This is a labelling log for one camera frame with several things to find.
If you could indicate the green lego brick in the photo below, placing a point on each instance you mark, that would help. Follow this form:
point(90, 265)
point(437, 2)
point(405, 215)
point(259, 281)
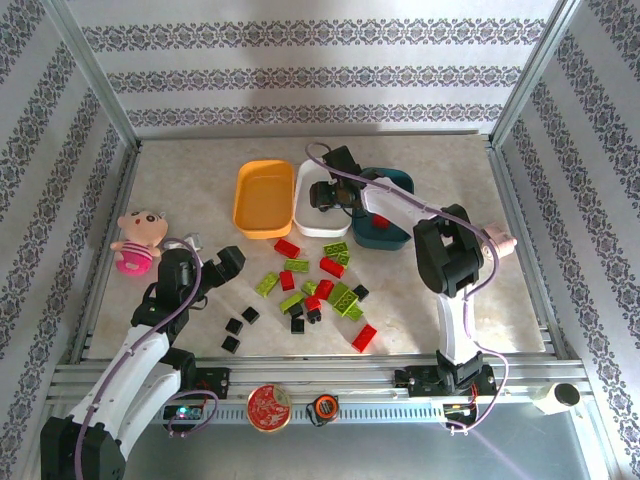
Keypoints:
point(346, 302)
point(355, 314)
point(309, 287)
point(335, 248)
point(267, 284)
point(344, 259)
point(292, 301)
point(296, 265)
point(338, 290)

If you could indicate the red lego brick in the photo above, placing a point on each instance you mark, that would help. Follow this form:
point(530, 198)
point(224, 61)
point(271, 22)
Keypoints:
point(324, 289)
point(381, 221)
point(364, 338)
point(286, 248)
point(313, 303)
point(286, 280)
point(331, 266)

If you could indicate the black lego brick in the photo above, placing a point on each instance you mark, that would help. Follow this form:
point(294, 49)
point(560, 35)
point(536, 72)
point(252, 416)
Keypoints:
point(295, 310)
point(360, 292)
point(230, 343)
point(249, 314)
point(297, 326)
point(314, 316)
point(233, 326)

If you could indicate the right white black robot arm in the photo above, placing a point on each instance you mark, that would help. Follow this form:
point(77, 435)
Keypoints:
point(450, 260)

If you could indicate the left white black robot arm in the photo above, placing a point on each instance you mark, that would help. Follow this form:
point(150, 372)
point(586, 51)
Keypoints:
point(145, 400)

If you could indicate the white plastic container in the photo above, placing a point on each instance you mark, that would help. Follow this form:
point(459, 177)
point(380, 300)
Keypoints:
point(320, 227)

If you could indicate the plush doll pink striped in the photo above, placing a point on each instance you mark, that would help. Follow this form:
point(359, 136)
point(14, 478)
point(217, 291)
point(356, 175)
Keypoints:
point(140, 235)

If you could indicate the teal plastic container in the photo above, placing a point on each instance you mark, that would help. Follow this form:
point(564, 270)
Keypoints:
point(380, 240)

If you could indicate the yellow plastic container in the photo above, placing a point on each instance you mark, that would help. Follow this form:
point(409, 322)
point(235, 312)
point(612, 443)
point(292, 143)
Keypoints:
point(262, 200)

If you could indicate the small LED circuit board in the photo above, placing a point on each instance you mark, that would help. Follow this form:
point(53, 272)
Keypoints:
point(184, 412)

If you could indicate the round red tin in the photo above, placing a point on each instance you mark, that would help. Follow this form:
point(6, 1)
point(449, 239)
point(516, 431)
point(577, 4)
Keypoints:
point(269, 407)

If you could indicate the small pink toy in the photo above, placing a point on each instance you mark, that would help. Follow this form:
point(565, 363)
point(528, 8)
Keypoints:
point(502, 245)

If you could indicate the orange black tape measure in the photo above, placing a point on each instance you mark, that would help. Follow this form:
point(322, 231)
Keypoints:
point(322, 407)

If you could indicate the slotted metal strip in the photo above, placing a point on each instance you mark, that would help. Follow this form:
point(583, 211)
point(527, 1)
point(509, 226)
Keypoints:
point(375, 414)

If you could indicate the white cup black inside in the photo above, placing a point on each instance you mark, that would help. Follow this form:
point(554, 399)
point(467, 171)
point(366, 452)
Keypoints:
point(557, 397)

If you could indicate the aluminium back rail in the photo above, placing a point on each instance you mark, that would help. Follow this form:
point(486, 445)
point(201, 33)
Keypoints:
point(300, 134)

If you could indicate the left aluminium side rail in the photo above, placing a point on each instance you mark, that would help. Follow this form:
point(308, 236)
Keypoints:
point(95, 305)

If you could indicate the aluminium side rail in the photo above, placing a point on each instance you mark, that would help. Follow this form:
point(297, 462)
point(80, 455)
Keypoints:
point(542, 300)
point(95, 305)

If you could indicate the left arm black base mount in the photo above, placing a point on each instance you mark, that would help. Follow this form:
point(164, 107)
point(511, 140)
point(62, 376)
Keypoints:
point(215, 382)

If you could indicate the aluminium front rail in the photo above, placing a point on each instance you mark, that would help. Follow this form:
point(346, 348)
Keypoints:
point(320, 375)

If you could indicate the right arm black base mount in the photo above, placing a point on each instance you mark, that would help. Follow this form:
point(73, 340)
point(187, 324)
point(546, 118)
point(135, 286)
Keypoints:
point(415, 382)

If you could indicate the left aluminium frame post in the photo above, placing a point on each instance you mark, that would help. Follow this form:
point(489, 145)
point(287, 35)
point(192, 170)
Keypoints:
point(95, 75)

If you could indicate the aluminium frame post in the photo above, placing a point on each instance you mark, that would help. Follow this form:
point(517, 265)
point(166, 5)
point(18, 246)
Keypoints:
point(530, 75)
point(95, 75)

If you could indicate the right aluminium frame post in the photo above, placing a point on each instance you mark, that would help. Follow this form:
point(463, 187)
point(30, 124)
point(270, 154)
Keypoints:
point(530, 75)

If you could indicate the right aluminium side rail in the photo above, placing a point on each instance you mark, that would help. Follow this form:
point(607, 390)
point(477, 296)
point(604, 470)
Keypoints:
point(542, 300)

